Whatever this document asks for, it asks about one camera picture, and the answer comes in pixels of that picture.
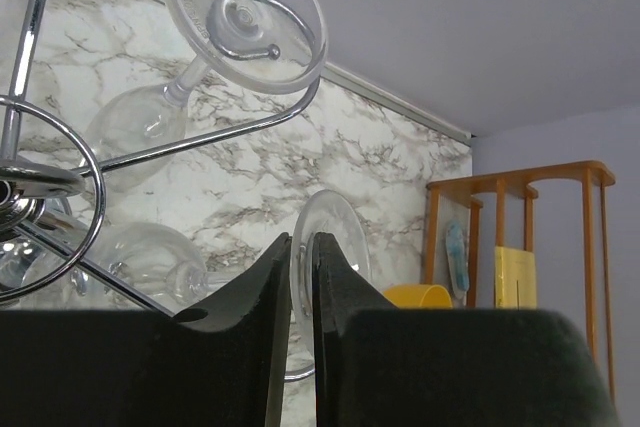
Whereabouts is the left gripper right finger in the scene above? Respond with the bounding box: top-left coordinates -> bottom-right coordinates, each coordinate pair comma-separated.
312,231 -> 624,427

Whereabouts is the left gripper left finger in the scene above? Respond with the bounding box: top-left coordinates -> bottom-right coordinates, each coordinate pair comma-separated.
1,234 -> 291,426

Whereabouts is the yellow plastic wine glass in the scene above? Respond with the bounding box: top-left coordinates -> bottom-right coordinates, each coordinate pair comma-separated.
383,284 -> 453,309

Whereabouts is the clear ribbed wine glass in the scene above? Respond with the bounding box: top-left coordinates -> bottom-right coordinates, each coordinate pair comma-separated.
95,190 -> 372,369

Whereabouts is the yellow card in rack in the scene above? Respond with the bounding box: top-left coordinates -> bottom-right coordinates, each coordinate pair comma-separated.
494,246 -> 537,309

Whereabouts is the chrome wine glass rack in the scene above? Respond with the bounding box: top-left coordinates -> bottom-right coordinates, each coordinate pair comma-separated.
0,0 -> 321,318

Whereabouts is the wooden dish rack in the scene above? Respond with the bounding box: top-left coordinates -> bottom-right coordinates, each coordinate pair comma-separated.
421,160 -> 615,388

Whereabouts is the light blue eraser bar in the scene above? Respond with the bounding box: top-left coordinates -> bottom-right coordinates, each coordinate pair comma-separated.
445,220 -> 470,298

